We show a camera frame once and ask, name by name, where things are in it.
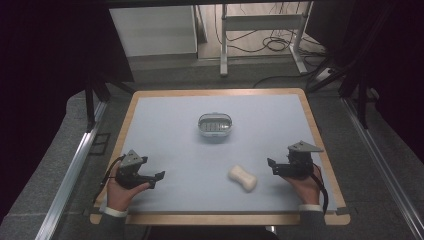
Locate black floor bracket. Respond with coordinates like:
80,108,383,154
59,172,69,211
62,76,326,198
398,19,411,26
88,132,112,157

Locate oval soap dish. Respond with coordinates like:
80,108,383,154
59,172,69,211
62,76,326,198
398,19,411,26
197,112,234,138

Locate grey table mat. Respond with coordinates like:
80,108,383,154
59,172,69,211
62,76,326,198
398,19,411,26
116,93,338,215

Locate black floor cables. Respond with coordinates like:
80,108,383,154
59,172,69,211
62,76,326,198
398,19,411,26
213,2,329,89

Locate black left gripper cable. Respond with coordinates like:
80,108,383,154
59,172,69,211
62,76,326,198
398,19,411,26
92,155,125,204

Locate white cabinet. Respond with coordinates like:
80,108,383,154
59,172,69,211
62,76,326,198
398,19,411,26
109,5,199,58

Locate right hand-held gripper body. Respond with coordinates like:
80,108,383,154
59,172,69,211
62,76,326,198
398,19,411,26
275,140,325,179

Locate person's left hand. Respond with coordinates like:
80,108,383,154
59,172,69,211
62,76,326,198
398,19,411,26
106,164,151,212

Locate person's right hand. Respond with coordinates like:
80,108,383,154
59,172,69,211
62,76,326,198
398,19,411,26
283,164,324,205

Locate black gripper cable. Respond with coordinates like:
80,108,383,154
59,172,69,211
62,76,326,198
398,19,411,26
92,155,125,204
310,165,330,215

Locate white power strip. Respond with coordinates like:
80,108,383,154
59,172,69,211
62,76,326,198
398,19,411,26
314,67,335,83

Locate black metal stand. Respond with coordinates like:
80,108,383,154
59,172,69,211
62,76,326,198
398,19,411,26
84,71,136,133
305,3,394,130

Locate dark curtain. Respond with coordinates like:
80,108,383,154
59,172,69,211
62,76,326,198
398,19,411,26
0,0,134,224
304,0,424,164

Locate aluminium rail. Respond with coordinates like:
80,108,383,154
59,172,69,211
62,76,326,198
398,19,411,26
341,96,424,240
34,99,108,240

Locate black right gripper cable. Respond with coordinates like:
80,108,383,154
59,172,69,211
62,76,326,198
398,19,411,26
310,165,330,215

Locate white metal desk frame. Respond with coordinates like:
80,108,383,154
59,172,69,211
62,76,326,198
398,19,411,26
219,1,315,78

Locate cream soap bar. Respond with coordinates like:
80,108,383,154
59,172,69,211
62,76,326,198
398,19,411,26
227,163,259,193

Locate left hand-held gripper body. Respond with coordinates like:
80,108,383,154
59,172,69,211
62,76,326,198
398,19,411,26
114,149,157,190

